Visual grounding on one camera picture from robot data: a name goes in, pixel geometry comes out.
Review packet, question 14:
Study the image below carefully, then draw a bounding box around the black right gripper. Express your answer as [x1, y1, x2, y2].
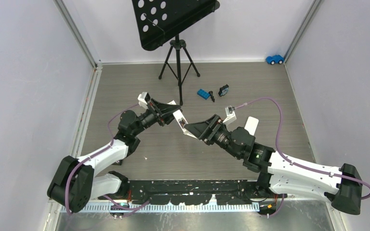
[185, 114, 242, 159]

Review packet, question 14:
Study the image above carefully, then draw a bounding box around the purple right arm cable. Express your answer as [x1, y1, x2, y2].
[233, 97, 370, 218]

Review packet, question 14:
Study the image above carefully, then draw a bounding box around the blue toy car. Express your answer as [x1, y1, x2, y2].
[265, 54, 284, 65]

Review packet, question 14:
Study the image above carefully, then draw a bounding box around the black screw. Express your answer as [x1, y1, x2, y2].
[208, 91, 215, 102]

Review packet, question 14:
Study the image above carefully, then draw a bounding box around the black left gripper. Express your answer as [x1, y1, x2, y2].
[132, 99, 182, 137]

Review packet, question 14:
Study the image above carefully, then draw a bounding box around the small black blue box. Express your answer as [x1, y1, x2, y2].
[218, 84, 229, 97]

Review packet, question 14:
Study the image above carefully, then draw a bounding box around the white remote control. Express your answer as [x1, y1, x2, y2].
[168, 100, 197, 139]

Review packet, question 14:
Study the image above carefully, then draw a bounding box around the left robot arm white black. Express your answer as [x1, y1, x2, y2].
[47, 98, 181, 215]

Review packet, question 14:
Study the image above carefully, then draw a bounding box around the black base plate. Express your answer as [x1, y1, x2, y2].
[107, 180, 282, 205]

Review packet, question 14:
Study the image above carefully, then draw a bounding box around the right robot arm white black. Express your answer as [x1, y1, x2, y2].
[183, 115, 362, 215]

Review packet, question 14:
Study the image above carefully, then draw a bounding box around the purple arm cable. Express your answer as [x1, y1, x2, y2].
[64, 103, 152, 219]
[233, 97, 370, 218]

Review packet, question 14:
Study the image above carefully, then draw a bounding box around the blue toy brick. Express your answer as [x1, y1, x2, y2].
[197, 89, 210, 100]

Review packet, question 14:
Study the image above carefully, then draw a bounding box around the black music stand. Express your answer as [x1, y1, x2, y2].
[132, 0, 220, 105]

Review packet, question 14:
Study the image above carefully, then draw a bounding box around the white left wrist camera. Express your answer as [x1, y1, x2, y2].
[137, 92, 151, 109]

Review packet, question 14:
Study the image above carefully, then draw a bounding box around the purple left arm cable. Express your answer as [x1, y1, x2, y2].
[64, 103, 152, 219]

